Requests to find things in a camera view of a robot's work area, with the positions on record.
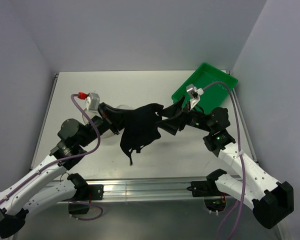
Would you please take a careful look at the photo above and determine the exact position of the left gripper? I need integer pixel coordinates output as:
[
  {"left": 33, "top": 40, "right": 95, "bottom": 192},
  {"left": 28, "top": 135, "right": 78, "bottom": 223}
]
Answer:
[{"left": 78, "top": 102, "right": 137, "bottom": 147}]

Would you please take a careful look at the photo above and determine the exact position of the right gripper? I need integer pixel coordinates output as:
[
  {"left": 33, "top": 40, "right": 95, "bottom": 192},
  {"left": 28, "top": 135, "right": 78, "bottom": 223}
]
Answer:
[{"left": 155, "top": 94, "right": 214, "bottom": 135}]

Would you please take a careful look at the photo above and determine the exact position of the black bra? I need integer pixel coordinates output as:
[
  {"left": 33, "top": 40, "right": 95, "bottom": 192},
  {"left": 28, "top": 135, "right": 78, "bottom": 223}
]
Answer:
[{"left": 120, "top": 103, "right": 164, "bottom": 166}]

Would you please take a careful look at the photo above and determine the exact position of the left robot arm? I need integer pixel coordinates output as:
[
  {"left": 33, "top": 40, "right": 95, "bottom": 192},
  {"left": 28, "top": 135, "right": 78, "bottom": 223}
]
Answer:
[{"left": 0, "top": 103, "right": 126, "bottom": 239}]

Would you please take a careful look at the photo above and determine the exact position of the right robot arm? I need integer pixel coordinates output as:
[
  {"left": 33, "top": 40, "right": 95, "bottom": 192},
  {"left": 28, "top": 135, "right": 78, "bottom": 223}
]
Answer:
[{"left": 157, "top": 97, "right": 294, "bottom": 229}]

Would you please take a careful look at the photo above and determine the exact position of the green plastic tray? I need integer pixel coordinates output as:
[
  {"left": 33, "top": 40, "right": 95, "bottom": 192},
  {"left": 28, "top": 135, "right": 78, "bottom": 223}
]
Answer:
[{"left": 171, "top": 62, "right": 239, "bottom": 113}]

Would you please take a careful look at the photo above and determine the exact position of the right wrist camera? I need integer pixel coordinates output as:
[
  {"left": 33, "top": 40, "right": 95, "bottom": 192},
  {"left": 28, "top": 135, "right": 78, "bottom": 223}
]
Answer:
[{"left": 186, "top": 84, "right": 204, "bottom": 110}]

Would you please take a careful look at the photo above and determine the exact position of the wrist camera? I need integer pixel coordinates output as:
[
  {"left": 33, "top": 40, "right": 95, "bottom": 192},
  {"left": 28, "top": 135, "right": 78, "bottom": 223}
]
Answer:
[
  {"left": 85, "top": 92, "right": 100, "bottom": 112},
  {"left": 186, "top": 84, "right": 204, "bottom": 110}
]

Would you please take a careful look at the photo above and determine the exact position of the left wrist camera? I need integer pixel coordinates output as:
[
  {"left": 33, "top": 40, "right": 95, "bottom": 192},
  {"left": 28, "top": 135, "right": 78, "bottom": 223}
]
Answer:
[{"left": 85, "top": 92, "right": 100, "bottom": 112}]

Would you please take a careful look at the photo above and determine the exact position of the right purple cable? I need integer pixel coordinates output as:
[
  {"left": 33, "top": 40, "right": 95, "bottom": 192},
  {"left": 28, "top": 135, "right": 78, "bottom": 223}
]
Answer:
[{"left": 202, "top": 81, "right": 247, "bottom": 240}]

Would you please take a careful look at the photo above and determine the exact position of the aluminium frame rail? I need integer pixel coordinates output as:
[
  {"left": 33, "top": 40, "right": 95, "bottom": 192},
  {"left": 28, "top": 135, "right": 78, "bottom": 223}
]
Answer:
[{"left": 13, "top": 177, "right": 277, "bottom": 203}]

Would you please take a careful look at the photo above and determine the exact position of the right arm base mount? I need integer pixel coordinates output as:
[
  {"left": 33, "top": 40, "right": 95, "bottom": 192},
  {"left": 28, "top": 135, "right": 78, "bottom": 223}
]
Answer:
[{"left": 186, "top": 180, "right": 226, "bottom": 212}]

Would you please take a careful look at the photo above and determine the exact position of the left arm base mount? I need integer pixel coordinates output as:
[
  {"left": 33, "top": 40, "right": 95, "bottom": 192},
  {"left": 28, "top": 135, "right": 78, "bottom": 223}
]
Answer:
[{"left": 68, "top": 184, "right": 104, "bottom": 216}]

